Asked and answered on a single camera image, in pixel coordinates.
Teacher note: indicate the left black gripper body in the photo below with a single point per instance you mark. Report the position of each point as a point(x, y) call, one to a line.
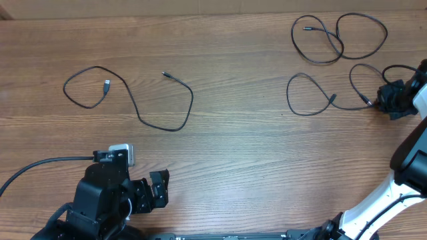
point(138, 194)

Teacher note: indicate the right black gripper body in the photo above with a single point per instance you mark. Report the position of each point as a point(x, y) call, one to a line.
point(393, 100)

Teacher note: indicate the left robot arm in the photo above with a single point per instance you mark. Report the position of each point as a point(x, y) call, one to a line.
point(104, 200)

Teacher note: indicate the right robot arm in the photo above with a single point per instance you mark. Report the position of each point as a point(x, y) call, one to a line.
point(403, 187)

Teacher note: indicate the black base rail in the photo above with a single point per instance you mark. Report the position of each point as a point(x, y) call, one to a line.
point(293, 234)

